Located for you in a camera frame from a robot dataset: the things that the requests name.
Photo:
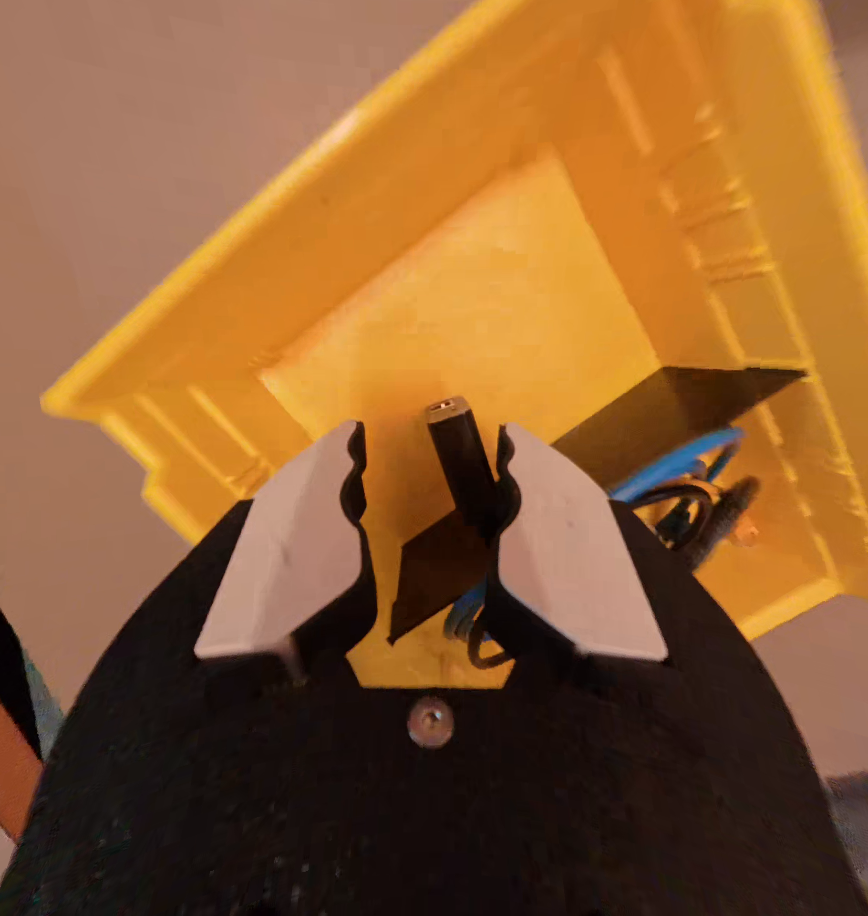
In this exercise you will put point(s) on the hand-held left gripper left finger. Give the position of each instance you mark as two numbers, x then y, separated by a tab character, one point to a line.
284	558

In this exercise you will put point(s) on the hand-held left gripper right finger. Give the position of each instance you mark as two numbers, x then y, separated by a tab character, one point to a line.
577	565

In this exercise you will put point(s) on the yellow plastic bin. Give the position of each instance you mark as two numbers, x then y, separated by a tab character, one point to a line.
477	300

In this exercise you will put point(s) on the grey desk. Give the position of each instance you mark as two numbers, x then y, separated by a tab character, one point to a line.
119	179

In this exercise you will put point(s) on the black bin divider panel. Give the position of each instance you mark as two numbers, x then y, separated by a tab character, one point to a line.
656	415

